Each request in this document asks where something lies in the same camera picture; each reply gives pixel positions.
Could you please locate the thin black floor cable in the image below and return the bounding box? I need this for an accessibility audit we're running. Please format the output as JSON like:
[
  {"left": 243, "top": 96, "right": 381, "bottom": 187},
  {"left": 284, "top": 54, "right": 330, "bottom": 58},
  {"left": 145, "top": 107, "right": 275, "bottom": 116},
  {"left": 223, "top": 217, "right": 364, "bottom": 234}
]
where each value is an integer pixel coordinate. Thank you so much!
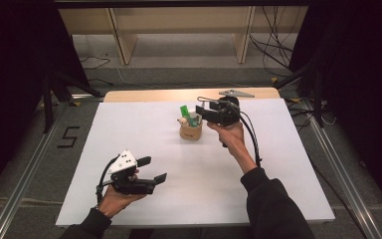
[{"left": 79, "top": 55, "right": 111, "bottom": 71}]

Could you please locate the person's left hand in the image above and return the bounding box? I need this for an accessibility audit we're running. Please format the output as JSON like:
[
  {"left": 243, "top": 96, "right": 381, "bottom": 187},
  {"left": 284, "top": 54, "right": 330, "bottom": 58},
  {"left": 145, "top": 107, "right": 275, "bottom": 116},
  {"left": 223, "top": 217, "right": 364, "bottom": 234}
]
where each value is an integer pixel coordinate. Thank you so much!
[{"left": 97, "top": 184, "right": 147, "bottom": 220}]

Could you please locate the right hand-held gripper cable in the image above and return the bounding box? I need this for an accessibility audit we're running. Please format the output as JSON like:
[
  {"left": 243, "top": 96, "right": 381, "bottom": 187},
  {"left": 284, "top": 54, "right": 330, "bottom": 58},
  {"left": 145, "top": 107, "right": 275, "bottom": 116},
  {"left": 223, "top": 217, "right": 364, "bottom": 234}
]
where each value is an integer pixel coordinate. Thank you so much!
[{"left": 238, "top": 110, "right": 263, "bottom": 168}]

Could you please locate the green capped highlighter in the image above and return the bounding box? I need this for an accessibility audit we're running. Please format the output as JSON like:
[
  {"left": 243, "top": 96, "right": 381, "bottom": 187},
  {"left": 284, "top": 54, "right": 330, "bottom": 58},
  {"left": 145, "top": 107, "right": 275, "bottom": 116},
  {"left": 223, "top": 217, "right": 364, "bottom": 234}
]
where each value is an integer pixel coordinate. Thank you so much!
[{"left": 179, "top": 105, "right": 197, "bottom": 127}]

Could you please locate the left hand-held gripper cable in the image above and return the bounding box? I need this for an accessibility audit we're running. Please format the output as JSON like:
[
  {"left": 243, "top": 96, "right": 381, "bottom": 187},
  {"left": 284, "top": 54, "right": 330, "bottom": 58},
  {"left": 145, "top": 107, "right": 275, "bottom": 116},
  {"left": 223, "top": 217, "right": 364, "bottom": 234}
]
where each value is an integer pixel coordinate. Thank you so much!
[{"left": 95, "top": 154, "right": 120, "bottom": 204}]

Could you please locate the black metal stand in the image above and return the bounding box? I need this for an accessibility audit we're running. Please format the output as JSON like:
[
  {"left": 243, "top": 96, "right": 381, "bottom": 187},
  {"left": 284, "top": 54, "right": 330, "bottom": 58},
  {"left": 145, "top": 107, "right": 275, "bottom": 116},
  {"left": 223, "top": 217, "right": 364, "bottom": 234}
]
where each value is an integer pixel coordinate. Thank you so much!
[
  {"left": 42, "top": 69, "right": 104, "bottom": 134},
  {"left": 273, "top": 49, "right": 325, "bottom": 128}
]

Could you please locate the tan bear pen holder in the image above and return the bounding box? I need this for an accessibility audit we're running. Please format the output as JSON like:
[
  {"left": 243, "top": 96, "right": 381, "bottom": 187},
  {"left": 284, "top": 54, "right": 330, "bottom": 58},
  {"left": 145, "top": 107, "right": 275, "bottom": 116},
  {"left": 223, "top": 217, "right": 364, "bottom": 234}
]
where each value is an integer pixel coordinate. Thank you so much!
[{"left": 177, "top": 112, "right": 204, "bottom": 141}]

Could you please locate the aluminium floor rail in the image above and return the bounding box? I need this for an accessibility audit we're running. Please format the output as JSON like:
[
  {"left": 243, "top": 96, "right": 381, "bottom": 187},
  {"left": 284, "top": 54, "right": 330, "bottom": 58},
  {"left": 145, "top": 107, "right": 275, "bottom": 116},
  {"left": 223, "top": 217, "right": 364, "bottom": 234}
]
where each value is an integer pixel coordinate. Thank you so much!
[
  {"left": 306, "top": 99, "right": 382, "bottom": 239},
  {"left": 0, "top": 94, "right": 105, "bottom": 239}
]

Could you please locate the hand-held gripper cable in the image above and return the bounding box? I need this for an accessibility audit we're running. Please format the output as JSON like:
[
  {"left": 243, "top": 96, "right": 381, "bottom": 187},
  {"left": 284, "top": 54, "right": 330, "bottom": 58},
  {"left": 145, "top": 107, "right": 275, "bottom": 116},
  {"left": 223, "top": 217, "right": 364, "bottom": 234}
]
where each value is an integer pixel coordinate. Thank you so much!
[
  {"left": 238, "top": 110, "right": 263, "bottom": 168},
  {"left": 95, "top": 154, "right": 120, "bottom": 204}
]

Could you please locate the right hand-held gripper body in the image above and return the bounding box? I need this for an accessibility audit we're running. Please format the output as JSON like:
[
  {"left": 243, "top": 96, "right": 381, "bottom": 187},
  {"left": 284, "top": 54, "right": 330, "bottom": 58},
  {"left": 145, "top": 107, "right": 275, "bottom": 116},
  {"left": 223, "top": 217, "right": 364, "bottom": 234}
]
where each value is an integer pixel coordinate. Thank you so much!
[{"left": 212, "top": 89, "right": 256, "bottom": 127}]

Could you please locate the person's right hand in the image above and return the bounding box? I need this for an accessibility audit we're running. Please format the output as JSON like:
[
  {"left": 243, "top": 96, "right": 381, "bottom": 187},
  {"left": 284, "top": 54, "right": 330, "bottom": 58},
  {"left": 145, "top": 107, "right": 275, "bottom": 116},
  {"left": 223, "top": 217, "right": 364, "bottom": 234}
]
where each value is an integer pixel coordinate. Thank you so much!
[{"left": 207, "top": 120, "right": 251, "bottom": 160}]

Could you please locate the light wooden shelf unit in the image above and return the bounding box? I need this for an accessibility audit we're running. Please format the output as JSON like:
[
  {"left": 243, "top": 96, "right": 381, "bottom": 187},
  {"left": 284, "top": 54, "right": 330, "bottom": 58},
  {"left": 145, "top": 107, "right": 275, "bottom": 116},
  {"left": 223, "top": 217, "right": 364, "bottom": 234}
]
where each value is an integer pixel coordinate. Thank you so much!
[{"left": 58, "top": 5, "right": 310, "bottom": 66}]

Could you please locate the white green glue stick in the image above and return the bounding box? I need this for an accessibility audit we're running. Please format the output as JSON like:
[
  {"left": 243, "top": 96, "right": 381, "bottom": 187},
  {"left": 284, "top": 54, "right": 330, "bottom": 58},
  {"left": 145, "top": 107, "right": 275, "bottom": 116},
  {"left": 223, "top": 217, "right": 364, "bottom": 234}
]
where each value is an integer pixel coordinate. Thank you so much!
[{"left": 189, "top": 112, "right": 202, "bottom": 128}]

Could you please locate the black overhead beam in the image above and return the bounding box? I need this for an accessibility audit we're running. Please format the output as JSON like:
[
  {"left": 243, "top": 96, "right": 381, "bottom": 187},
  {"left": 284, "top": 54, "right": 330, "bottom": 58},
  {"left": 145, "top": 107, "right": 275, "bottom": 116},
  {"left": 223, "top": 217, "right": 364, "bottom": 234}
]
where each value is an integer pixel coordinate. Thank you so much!
[{"left": 53, "top": 0, "right": 312, "bottom": 9}]

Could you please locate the tangle of black cables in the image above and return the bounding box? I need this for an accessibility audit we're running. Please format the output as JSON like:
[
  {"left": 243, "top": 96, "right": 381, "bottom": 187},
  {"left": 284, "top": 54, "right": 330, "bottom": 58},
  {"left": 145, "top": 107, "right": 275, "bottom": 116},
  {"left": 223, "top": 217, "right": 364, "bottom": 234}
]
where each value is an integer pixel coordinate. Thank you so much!
[{"left": 249, "top": 5, "right": 295, "bottom": 78}]

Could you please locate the light wooden table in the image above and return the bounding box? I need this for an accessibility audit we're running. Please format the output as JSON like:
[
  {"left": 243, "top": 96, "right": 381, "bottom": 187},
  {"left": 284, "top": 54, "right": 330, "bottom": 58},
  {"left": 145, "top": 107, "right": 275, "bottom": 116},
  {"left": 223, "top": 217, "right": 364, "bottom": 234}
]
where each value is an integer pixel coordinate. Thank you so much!
[{"left": 102, "top": 87, "right": 282, "bottom": 104}]

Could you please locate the black curtain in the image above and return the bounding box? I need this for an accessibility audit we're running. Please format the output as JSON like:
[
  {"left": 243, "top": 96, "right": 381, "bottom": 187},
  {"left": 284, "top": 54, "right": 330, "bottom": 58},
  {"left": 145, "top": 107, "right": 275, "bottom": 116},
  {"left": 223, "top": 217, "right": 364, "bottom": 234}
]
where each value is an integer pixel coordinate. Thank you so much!
[
  {"left": 0, "top": 0, "right": 91, "bottom": 203},
  {"left": 289, "top": 0, "right": 382, "bottom": 210}
]

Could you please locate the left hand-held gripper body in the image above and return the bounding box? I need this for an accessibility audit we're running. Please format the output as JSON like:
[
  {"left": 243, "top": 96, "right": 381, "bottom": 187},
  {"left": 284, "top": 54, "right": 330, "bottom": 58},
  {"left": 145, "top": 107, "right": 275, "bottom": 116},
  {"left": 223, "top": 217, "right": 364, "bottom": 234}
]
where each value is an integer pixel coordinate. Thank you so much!
[{"left": 106, "top": 149, "right": 157, "bottom": 196}]

